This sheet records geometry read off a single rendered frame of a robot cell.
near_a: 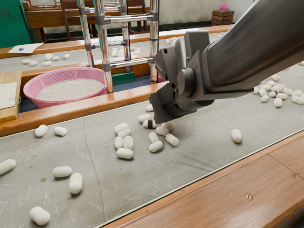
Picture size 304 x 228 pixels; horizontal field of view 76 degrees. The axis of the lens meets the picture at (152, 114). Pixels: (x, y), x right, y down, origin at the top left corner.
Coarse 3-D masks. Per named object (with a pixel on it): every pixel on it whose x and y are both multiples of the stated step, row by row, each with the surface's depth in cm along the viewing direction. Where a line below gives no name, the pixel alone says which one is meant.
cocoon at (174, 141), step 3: (168, 135) 42; (171, 135) 42; (168, 138) 42; (171, 138) 42; (174, 138) 41; (177, 138) 42; (168, 141) 42; (171, 141) 41; (174, 141) 41; (177, 141) 41; (171, 144) 42; (174, 144) 41
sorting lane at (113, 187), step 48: (288, 96) 61; (0, 144) 43; (48, 144) 43; (96, 144) 43; (144, 144) 43; (192, 144) 43; (240, 144) 43; (0, 192) 33; (48, 192) 33; (96, 192) 33; (144, 192) 33
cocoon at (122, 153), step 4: (120, 148) 39; (124, 148) 39; (120, 152) 38; (124, 152) 38; (128, 152) 38; (132, 152) 38; (120, 156) 38; (124, 156) 38; (128, 156) 38; (132, 156) 38
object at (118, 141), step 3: (117, 138) 41; (120, 138) 42; (114, 141) 41; (117, 141) 41; (120, 141) 41; (114, 144) 41; (117, 144) 40; (120, 144) 40; (117, 147) 40; (120, 147) 40
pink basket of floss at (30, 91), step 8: (48, 72) 70; (56, 72) 72; (64, 72) 74; (72, 72) 75; (80, 72) 75; (88, 72) 75; (96, 72) 74; (32, 80) 65; (40, 80) 68; (48, 80) 70; (56, 80) 72; (64, 80) 74; (72, 80) 75; (96, 80) 74; (24, 88) 59; (32, 88) 64; (40, 88) 67; (104, 88) 60; (32, 96) 61; (80, 96) 55; (88, 96) 56; (40, 104) 56; (48, 104) 54; (56, 104) 54
